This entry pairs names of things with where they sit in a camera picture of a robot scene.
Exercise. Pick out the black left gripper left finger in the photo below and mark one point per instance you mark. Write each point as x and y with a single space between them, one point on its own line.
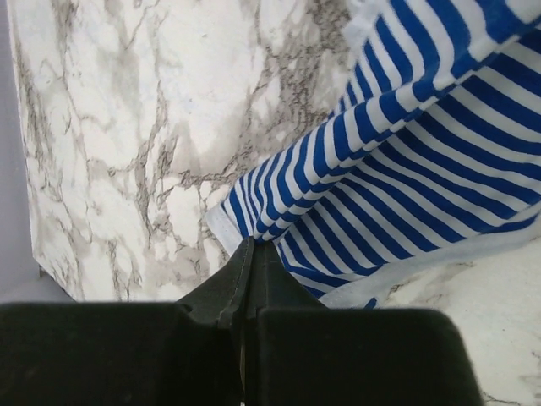
185 352

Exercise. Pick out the blue white striped garment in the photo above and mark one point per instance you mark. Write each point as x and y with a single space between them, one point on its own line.
431 155

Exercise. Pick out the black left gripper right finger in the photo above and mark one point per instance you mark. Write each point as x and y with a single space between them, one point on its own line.
300 352

